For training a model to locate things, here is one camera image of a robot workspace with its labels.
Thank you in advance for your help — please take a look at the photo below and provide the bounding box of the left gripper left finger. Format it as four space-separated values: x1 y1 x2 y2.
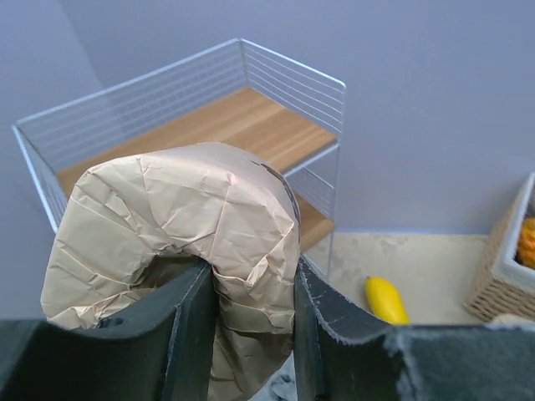
1 262 216 400

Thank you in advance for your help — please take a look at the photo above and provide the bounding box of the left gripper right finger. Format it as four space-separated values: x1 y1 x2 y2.
293 256 534 400

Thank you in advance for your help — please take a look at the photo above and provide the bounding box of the brown paper towel roll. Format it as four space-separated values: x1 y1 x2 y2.
41 142 301 400

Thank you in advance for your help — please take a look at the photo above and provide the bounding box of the yellow mango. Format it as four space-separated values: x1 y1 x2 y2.
364 277 410 325

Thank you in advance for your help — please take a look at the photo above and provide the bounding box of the woven fruit basket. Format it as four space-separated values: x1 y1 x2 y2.
464 173 534 322

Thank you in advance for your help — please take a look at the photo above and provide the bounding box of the pineapple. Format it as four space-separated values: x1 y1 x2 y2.
517 217 535 269

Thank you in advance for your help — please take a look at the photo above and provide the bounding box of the white wire wooden shelf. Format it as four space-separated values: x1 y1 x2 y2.
13 38 346 277

